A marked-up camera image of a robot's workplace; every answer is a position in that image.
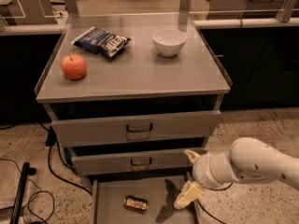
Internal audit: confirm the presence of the bottom grey drawer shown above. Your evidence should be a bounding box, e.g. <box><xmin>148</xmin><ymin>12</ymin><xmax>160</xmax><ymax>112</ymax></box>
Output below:
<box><xmin>90</xmin><ymin>175</ymin><xmax>202</xmax><ymax>224</ymax></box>

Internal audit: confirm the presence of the black floor cable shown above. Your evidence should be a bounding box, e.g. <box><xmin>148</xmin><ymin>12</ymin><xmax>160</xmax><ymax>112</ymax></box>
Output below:
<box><xmin>195</xmin><ymin>182</ymin><xmax>235</xmax><ymax>224</ymax></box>
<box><xmin>38</xmin><ymin>122</ymin><xmax>93</xmax><ymax>196</ymax></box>

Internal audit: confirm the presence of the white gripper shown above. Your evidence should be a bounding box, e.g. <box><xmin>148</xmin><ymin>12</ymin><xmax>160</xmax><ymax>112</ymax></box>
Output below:
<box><xmin>174</xmin><ymin>149</ymin><xmax>219</xmax><ymax>209</ymax></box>

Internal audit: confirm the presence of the orange soda can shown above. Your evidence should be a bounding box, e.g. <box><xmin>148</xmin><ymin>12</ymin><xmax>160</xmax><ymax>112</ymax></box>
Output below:
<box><xmin>123</xmin><ymin>195</ymin><xmax>149</xmax><ymax>214</ymax></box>

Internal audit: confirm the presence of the grey drawer cabinet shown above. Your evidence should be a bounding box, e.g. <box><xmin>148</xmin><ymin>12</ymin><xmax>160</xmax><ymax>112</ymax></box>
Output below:
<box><xmin>34</xmin><ymin>12</ymin><xmax>234</xmax><ymax>224</ymax></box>

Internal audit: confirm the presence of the middle grey drawer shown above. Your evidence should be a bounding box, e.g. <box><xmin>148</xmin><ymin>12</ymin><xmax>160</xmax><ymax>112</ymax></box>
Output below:
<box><xmin>72</xmin><ymin>148</ymin><xmax>192</xmax><ymax>175</ymax></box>

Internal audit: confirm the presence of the black floor cable right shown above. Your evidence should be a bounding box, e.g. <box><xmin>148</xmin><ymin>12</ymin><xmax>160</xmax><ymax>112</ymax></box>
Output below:
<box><xmin>195</xmin><ymin>182</ymin><xmax>235</xmax><ymax>224</ymax></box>

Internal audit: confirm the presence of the thin black looped cable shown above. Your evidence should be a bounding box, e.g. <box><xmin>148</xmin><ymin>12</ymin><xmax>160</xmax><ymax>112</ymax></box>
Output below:
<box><xmin>0</xmin><ymin>158</ymin><xmax>56</xmax><ymax>224</ymax></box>

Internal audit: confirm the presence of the black floor cable left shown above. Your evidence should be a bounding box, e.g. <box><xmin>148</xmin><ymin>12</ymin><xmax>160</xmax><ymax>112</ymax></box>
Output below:
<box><xmin>38</xmin><ymin>122</ymin><xmax>93</xmax><ymax>196</ymax></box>

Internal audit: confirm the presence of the blue chip bag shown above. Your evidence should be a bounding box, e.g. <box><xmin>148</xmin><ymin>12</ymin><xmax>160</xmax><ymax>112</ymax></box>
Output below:
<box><xmin>71</xmin><ymin>27</ymin><xmax>131</xmax><ymax>59</ymax></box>

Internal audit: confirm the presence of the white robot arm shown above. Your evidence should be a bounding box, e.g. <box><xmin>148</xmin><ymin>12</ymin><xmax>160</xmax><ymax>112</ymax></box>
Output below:
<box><xmin>174</xmin><ymin>137</ymin><xmax>299</xmax><ymax>209</ymax></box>

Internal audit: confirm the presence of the grey drawer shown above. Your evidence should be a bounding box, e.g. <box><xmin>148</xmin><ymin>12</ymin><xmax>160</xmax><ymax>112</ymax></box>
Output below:
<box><xmin>90</xmin><ymin>175</ymin><xmax>202</xmax><ymax>224</ymax></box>
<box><xmin>72</xmin><ymin>148</ymin><xmax>192</xmax><ymax>175</ymax></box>
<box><xmin>51</xmin><ymin>110</ymin><xmax>221</xmax><ymax>147</ymax></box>

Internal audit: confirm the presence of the red apple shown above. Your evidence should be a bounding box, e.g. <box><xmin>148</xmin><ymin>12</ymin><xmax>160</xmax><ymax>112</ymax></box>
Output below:
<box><xmin>61</xmin><ymin>53</ymin><xmax>87</xmax><ymax>80</ymax></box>

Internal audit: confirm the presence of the white bowl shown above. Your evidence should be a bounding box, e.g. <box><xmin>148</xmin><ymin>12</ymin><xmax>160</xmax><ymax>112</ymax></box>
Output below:
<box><xmin>152</xmin><ymin>29</ymin><xmax>187</xmax><ymax>57</ymax></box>

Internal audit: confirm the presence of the top grey drawer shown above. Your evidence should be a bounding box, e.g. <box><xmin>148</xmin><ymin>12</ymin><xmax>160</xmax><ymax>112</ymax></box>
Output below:
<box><xmin>51</xmin><ymin>110</ymin><xmax>221</xmax><ymax>147</ymax></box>

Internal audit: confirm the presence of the black pole on floor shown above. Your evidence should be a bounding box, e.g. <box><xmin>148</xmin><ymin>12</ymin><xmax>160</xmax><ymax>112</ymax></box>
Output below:
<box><xmin>9</xmin><ymin>162</ymin><xmax>30</xmax><ymax>224</ymax></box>

